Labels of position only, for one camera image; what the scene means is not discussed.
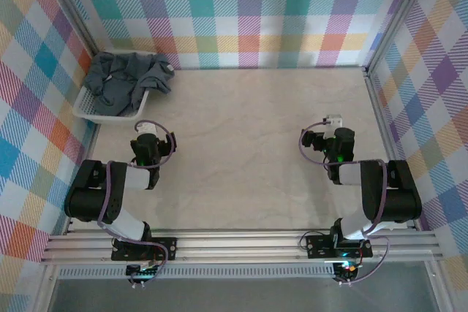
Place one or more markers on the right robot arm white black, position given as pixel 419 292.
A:
pixel 398 195

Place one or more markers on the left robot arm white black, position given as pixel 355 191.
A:
pixel 87 198

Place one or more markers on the right aluminium frame post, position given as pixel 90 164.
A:
pixel 399 14

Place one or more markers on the aluminium side rail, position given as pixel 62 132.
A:
pixel 376 100

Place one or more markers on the grey-blue t-shirt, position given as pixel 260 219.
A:
pixel 120 82

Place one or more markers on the left aluminium frame post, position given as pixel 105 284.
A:
pixel 73 7

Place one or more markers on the white plastic mesh basket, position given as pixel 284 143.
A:
pixel 86 109

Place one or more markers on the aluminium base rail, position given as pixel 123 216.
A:
pixel 237 244

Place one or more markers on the aluminium frame post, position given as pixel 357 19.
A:
pixel 399 14
pixel 73 7

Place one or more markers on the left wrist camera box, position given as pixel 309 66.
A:
pixel 148 128

